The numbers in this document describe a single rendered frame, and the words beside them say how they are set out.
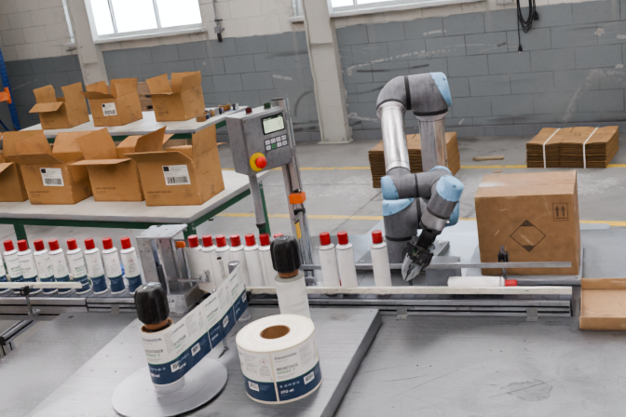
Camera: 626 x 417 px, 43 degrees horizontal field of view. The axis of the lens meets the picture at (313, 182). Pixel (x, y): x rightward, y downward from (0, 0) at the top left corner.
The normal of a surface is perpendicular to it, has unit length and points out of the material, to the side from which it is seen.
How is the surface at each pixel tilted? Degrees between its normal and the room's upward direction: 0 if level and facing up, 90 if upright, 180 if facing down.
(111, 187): 90
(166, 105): 89
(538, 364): 0
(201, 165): 91
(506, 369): 0
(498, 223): 90
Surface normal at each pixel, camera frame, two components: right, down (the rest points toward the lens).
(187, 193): -0.40, 0.29
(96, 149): 0.81, -0.25
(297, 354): 0.51, 0.16
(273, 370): -0.04, 0.28
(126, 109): 0.83, 0.03
